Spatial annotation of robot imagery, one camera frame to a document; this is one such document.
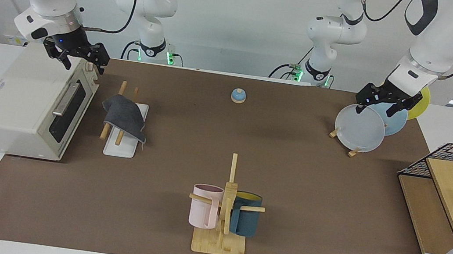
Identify white towel rack wooden bars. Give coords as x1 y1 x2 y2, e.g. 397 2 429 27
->
97 79 152 161

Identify wooden plate rack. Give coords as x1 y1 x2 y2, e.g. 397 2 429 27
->
327 126 364 159

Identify purple and grey towel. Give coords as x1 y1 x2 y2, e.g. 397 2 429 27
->
97 92 152 147

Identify light blue plate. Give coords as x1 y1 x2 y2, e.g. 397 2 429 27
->
363 98 410 139

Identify beige toaster oven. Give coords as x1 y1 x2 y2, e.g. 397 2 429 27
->
0 38 104 166

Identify small blue call bell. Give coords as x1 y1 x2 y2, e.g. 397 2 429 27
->
230 88 248 104

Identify brown table mat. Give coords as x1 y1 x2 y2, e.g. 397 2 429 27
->
0 42 453 254

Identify white wall socket box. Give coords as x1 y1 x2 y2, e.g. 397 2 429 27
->
3 27 32 47

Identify wooden mug tree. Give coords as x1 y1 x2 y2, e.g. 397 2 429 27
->
181 148 273 254

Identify grey plate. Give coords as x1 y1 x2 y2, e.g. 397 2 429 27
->
332 102 389 156

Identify wooden shelf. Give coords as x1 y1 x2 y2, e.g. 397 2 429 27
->
386 152 453 254

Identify yellow plate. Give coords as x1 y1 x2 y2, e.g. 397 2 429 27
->
405 84 432 122

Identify dark teal mug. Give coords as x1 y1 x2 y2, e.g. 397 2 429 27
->
228 190 264 239

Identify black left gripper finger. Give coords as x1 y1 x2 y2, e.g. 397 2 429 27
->
355 84 381 117
387 92 422 122

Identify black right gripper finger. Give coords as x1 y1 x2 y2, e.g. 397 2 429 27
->
86 41 112 75
40 40 74 69

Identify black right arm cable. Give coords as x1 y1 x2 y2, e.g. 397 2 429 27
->
83 0 137 37

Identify pink mug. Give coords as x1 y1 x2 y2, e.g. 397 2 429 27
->
188 183 225 231

